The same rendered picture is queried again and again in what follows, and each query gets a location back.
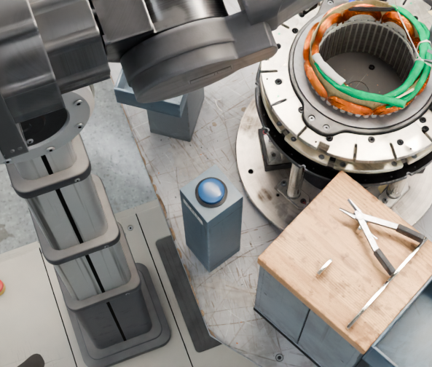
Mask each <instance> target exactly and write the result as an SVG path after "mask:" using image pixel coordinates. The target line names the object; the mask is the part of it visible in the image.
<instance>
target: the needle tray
mask: <svg viewBox="0 0 432 367"><path fill-rule="evenodd" d="M114 92H115V96H116V99H117V102H118V103H122V104H125V105H129V106H134V107H138V108H143V109H146V111H147V116H148V120H149V128H150V132H151V133H155V134H158V135H164V136H168V137H171V138H176V139H179V140H183V141H188V142H191V139H192V135H193V132H194V130H195V126H196V124H197V120H198V117H199V114H200V110H201V108H202V105H203V101H204V99H205V93H204V88H201V89H199V90H195V91H194V92H190V93H187V94H185V95H181V96H178V97H175V98H171V99H167V100H162V101H158V102H153V103H139V102H138V101H137V100H136V97H135V95H134V92H133V88H132V87H129V85H128V83H127V80H126V77H125V74H124V71H123V69H121V71H120V73H119V76H118V79H117V82H116V84H115V87H114Z"/></svg>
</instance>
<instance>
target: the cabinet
mask: <svg viewBox="0 0 432 367"><path fill-rule="evenodd" d="M254 310H255V311H256V312H257V313H258V314H259V315H260V316H262V317H263V318H264V319H265V320H266V321H267V322H268V323H269V324H270V325H271V326H272V327H273V328H275V329H276V330H277V331H278V332H279V333H280V334H282V335H283V336H284V337H285V338H286V339H287V340H288V341H290V342H291V343H292V344H293V345H294V346H295V347H296V348H297V349H298V350H299V351H300V352H302V353H303V354H304V355H305V356H306V357H307V358H309V359H310V360H311V361H312V362H313V363H314V364H315V365H317V367H356V366H357V365H358V364H359V363H360V362H361V360H362V357H363V356H364V355H365V354H366V353H365V354H364V355H362V354H361V353H360V352H359V351H358V350H357V349H356V348H355V347H354V346H352V345H351V344H350V343H349V342H348V341H346V340H345V339H344V338H343V337H342V336H340V335H339V334H338V333H337V332H336V331H335V330H334V329H333V328H332V327H331V326H329V325H328V324H327V323H326V322H325V321H323V320H322V319H321V318H320V317H319V316H317V315H316V314H315V313H314V312H313V311H312V310H311V309H310V308H309V307H307V306H306V305H305V304H304V303H303V302H302V301H300V300H299V299H298V298H297V297H296V296H295V295H294V294H293V293H292V292H290V291H289V290H288V289H287V288H286V287H284V286H283V285H282V284H281V283H280V282H278V281H277V280H276V279H275V278H274V277H273V276H272V275H271V274H270V273H269V272H267V271H266V270H265V269H264V268H263V267H261V266H260V268H259V277H258V283H257V289H256V299H255V305H254Z"/></svg>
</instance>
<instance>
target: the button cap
mask: <svg viewBox="0 0 432 367"><path fill-rule="evenodd" d="M198 194H199V198H200V199H201V200H202V201H203V202H204V203H206V204H209V205H213V204H216V203H218V202H220V201H221V200H222V199H223V197H224V186H223V184H222V183H221V182H220V181H218V180H216V179H214V178H209V179H206V180H204V181H203V182H202V183H201V184H200V185H199V188H198Z"/></svg>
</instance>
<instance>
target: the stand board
mask: <svg viewBox="0 0 432 367"><path fill-rule="evenodd" d="M348 199H350V200H351V201H352V202H353V203H354V204H355V205H356V206H357V207H358V208H359V209H360V210H361V212H362V213H363V214H366V215H368V216H369V215H372V216H373V217H375V218H380V219H382V220H386V221H389V222H393V223H395V224H402V225H404V226H406V227H408V228H410V229H413V230H415V231H416V232H418V231H417V230H416V229H415V228H414V227H413V226H411V225H410V224H408V223H407V222H406V221H405V220H404V219H403V218H401V217H400V216H399V215H397V214H396V213H395V212H393V211H392V210H391V209H390V208H389V207H388V206H386V205H385V204H384V203H382V202H381V201H380V200H378V199H377V198H376V197H375V196H374V195H373V194H371V193H370V192H368V191H367V190H366V189H365V188H364V187H362V186H361V185H360V184H359V183H357V182H356V181H355V180H353V179H352V178H351V177H350V176H349V175H348V174H346V173H345V172H344V171H342V170H341V171H340V172H339V173H338V174H337V175H336V176H335V177H334V178H333V179H332V180H331V181H330V182H329V183H328V184H327V186H326V187H325V188H324V189H323V190H322V191H321V192H320V193H319V194H318V195H317V196H316V197H315V198H314V199H313V200H312V202H311V203H310V204H309V205H308V206H307V207H306V208H305V209H304V210H303V211H302V212H301V213H300V214H299V215H298V216H297V217H296V218H295V219H294V220H293V221H292V222H291V223H290V224H289V225H288V226H287V227H286V228H285V229H284V230H283V231H282V232H281V234H280V235H279V236H278V237H277V238H276V239H275V240H274V241H273V242H272V243H271V244H270V245H269V246H268V247H267V248H266V250H265V251H264V252H263V253H262V254H261V255H260V256H259V257H258V261H257V263H258V264H259V265H260V266H261V267H263V268H264V269H265V270H266V271H267V272H269V273H270V274H271V275H272V276H273V277H274V278H275V279H276V280H277V281H278V282H280V283H281V284H282V285H283V286H284V287H286V288H287V289H288V290H289V291H290V292H292V293H293V294H294V295H295V296H296V297H297V298H298V299H299V300H300V301H302V302H303V303H304V304H305V305H306V306H307V307H309V308H310V309H311V310H312V311H313V312H314V313H315V314H316V315H317V316H319V317H320V318H321V319H322V320H323V321H325V322H326V323H327V324H328V325H329V326H331V327H332V328H333V329H334V330H335V331H336V332H337V333H338V334H339V335H340V336H342V337H343V338H344V339H345V340H346V341H348V342H349V343H350V344H351V345H352V346H354V347H355V348H356V349H357V350H358V351H359V352H360V353H361V354H362V355H364V354H365V353H366V351H367V350H368V349H369V348H370V347H371V346H372V344H373V343H374V342H375V341H376V340H377V338H378V337H379V336H380V335H381V334H382V332H383V331H384V330H385V329H386V328H387V327H388V326H389V325H390V324H391V322H392V321H393V320H394V319H395V318H396V316H397V315H398V314H399V313H400V311H401V310H402V309H403V308H404V307H405V306H406V305H407V304H408V303H409V301H410V300H411V299H412V298H413V297H414V295H415V294H416V293H417V292H418V291H419V290H420V289H421V288H422V287H423V285H424V284H425V283H426V282H427V281H428V279H429V278H430V277H431V276H432V242H431V241H430V240H427V242H426V243H425V244H424V245H423V247H421V249H419V251H418V252H417V253H416V254H415V255H414V256H413V257H412V259H411V260H410V261H409V262H408V263H407V265H406V266H405V267H404V268H403V269H402V270H401V271H400V272H399V273H398V274H397V275H396V277H395V278H394V279H393V280H392V281H391V283H390V284H389V285H388V286H387V287H386V289H385V290H384V291H383V292H382V293H381V294H380V295H379V296H378V297H377V298H376V299H375V301H374V302H373V303H372V304H371V305H370V307H369V308H368V309H367V310H366V311H365V312H364V313H363V314H362V316H360V318H359V319H358V320H357V321H356V322H355V323H354V325H353V326H352V327H351V328H350V329H349V330H348V331H347V330H346V329H345V328H346V326H347V325H348V324H349V323H350V321H351V320H352V319H353V318H354V317H355V316H356V315H357V314H358V313H359V312H360V311H361V309H362V308H363V307H364V306H365V305H366V303H367V302H368V301H369V300H370V299H371V298H372V297H373V295H375V294H376V292H377V291H378V290H379V289H380V288H381V287H382V285H383V284H384V283H385V282H386V281H387V280H388V278H389V277H390V275H389V274H388V273H387V272H386V270H385V269H384V268H383V267H382V265H381V264H380V262H379V261H378V260H377V258H376V257H375V256H374V254H373V253H374V252H373V250H372V249H371V247H370V245H369V243H368V241H367V239H366V237H365V235H364V233H363V231H361V233H360V234H356V231H357V228H358V227H359V226H360V225H359V223H358V221H357V220H355V219H352V218H351V217H349V216H348V215H346V214H344V213H343V212H342V211H340V210H339V208H342V209H345V210H347V211H349V212H351V213H354V212H355V211H354V209H353V208H352V206H351V205H350V203H349V202H348V201H347V200H348ZM367 226H368V228H369V231H370V232H371V233H372V234H373V235H375V236H376V237H378V239H377V240H376V239H375V238H374V240H375V242H376V243H377V246H378V248H380V250H381V251H382V252H383V253H384V254H385V256H386V257H387V259H388V260H389V262H390V263H391V264H392V265H393V267H394V268H395V269H396V270H397V269H398V268H399V266H400V265H401V264H402V263H403V262H404V260H405V259H406V258H407V257H408V256H409V255H410V253H411V252H412V251H413V250H414V249H415V248H416V247H417V246H418V245H419V244H420V243H419V242H417V241H415V240H412V239H410V238H408V237H406V236H404V235H402V234H400V233H398V232H396V230H393V229H389V228H386V227H383V226H379V225H376V224H372V223H369V224H368V225H367ZM419 233H420V232H419ZM330 258H331V259H332V260H333V261H332V263H331V265H330V266H329V268H328V269H327V270H326V271H325V272H324V273H323V274H322V275H321V276H320V277H319V278H317V277H316V274H317V272H318V270H319V269H320V268H321V267H322V266H323V265H324V264H325V263H326V262H327V261H328V260H329V259H330Z"/></svg>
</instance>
